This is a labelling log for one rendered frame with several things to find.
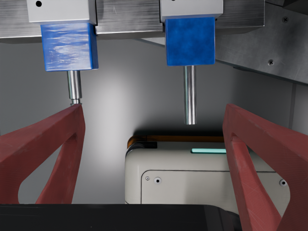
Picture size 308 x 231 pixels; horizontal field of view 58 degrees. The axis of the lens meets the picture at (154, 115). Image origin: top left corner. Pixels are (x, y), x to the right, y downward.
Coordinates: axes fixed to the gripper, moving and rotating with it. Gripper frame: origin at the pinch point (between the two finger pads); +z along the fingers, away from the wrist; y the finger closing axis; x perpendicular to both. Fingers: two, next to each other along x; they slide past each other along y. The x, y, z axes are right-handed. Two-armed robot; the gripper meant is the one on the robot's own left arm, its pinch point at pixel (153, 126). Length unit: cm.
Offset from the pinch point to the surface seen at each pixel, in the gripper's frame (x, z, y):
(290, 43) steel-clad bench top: 3.9, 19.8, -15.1
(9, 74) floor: 44, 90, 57
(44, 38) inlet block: 1.0, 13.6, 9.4
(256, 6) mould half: -1.0, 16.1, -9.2
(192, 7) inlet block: -1.6, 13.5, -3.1
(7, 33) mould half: 1.1, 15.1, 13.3
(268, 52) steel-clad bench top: 4.8, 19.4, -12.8
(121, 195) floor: 90, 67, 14
